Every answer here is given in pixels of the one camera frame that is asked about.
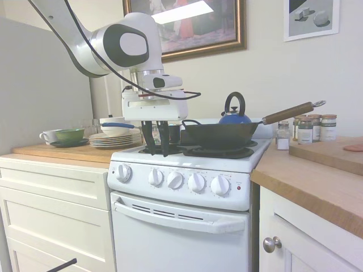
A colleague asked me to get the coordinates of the white electric stove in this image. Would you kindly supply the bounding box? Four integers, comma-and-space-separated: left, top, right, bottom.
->
107, 117, 275, 272

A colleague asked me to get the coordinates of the small glass salt shaker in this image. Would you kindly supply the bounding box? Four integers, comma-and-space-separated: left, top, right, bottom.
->
276, 120, 290, 150

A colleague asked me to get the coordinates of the blue kettle black handle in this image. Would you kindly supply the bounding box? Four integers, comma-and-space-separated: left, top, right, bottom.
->
218, 91, 253, 126

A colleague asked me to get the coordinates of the white oven temperature knob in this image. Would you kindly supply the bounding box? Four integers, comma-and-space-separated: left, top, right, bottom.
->
116, 163, 133, 183

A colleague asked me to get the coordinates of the round metal cupboard knob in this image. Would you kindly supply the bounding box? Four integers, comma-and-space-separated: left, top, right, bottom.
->
263, 236, 283, 254

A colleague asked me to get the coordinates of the green bowl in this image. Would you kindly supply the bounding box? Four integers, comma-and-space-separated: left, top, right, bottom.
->
54, 128, 86, 142

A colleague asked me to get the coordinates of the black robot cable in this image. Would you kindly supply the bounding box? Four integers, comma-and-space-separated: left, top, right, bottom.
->
64, 0, 202, 101

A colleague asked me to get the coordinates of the white cup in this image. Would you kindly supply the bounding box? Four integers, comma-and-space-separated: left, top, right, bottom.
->
39, 129, 62, 146

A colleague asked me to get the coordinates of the white gold-rimmed plate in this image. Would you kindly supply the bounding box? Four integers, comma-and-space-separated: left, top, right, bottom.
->
90, 142, 142, 147
88, 135, 142, 140
91, 144, 142, 150
88, 132, 142, 137
89, 139, 142, 145
89, 137, 142, 142

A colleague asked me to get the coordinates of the grey shapes poster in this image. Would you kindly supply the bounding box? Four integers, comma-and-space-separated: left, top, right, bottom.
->
283, 0, 340, 43

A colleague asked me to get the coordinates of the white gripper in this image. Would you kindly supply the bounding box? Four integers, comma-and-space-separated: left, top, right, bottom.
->
121, 89, 189, 158

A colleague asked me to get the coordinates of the white burner knob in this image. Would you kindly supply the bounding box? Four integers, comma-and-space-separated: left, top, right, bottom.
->
148, 169, 165, 188
210, 175, 231, 196
187, 172, 206, 193
166, 171, 185, 190

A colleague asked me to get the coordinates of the white cupboard with door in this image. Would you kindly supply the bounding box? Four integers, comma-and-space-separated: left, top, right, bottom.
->
256, 185, 363, 272

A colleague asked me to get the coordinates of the black wok wooden handle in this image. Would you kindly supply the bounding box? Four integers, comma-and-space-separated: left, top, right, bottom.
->
181, 100, 327, 148

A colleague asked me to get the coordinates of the wooden cutting board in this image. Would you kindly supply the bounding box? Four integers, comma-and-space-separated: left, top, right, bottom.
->
288, 137, 363, 177

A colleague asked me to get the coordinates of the glass spice jar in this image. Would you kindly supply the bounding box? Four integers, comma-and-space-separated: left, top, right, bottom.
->
320, 113, 338, 142
292, 114, 307, 142
297, 117, 314, 144
307, 113, 323, 142

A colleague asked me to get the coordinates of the gold framed painting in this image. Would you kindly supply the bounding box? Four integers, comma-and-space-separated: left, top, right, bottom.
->
122, 0, 247, 63

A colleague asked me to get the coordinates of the white drawer cabinet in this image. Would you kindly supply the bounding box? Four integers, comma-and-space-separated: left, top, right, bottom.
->
0, 154, 117, 272

